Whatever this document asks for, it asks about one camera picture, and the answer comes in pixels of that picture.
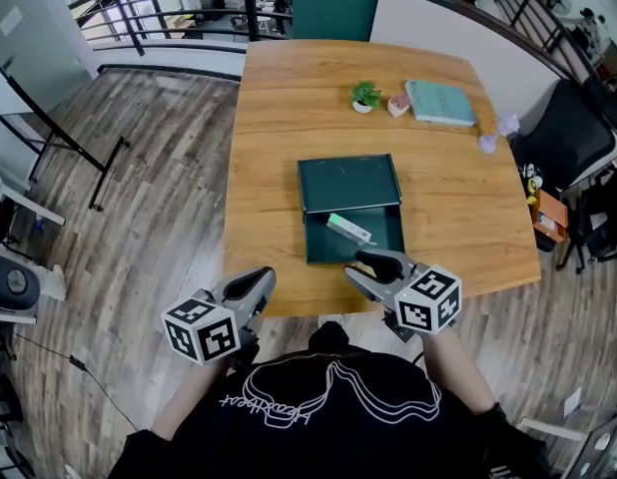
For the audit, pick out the white green box of bandages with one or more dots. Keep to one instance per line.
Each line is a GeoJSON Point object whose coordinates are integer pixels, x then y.
{"type": "Point", "coordinates": [347, 226]}

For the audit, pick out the person's black printed t-shirt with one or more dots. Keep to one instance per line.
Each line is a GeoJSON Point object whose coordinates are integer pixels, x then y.
{"type": "Point", "coordinates": [328, 417]}

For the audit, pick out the white paper sheet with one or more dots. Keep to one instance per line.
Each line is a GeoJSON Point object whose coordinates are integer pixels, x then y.
{"type": "Point", "coordinates": [572, 402]}

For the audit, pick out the small pink pot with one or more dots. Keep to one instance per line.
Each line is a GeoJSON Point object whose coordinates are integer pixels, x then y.
{"type": "Point", "coordinates": [398, 105]}

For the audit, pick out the white partition panel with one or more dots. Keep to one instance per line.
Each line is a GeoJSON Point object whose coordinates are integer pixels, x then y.
{"type": "Point", "coordinates": [463, 38]}

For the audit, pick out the dark green box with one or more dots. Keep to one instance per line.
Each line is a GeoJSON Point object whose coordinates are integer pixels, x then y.
{"type": "Point", "coordinates": [348, 182]}

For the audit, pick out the orange wooden crate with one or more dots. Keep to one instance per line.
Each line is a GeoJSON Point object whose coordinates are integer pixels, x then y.
{"type": "Point", "coordinates": [550, 215]}

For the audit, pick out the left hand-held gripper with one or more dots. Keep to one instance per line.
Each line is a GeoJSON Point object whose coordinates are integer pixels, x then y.
{"type": "Point", "coordinates": [201, 330]}

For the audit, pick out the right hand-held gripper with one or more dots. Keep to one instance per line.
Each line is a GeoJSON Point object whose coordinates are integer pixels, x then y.
{"type": "Point", "coordinates": [428, 300]}

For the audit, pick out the person's left forearm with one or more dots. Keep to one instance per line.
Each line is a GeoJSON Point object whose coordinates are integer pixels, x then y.
{"type": "Point", "coordinates": [188, 397]}

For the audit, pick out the small potted green plant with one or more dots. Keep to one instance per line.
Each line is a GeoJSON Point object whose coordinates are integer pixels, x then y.
{"type": "Point", "coordinates": [366, 95]}

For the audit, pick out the black metal railing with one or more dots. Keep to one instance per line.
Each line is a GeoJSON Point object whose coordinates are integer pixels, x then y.
{"type": "Point", "coordinates": [188, 15]}

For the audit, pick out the teal book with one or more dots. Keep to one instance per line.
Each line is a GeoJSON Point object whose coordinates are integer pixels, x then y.
{"type": "Point", "coordinates": [440, 102]}

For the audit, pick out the white grey machine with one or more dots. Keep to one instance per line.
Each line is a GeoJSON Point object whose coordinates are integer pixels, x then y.
{"type": "Point", "coordinates": [14, 285]}

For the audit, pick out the black metal stand frame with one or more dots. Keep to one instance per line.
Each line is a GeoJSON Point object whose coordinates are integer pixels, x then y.
{"type": "Point", "coordinates": [64, 143]}

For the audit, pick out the black office chair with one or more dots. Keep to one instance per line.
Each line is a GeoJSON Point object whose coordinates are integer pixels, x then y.
{"type": "Point", "coordinates": [568, 135]}

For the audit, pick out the green partition panel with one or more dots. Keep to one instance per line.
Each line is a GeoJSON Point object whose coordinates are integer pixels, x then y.
{"type": "Point", "coordinates": [333, 3]}

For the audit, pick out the person's right forearm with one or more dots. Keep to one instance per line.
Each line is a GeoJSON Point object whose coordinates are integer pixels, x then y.
{"type": "Point", "coordinates": [453, 372]}

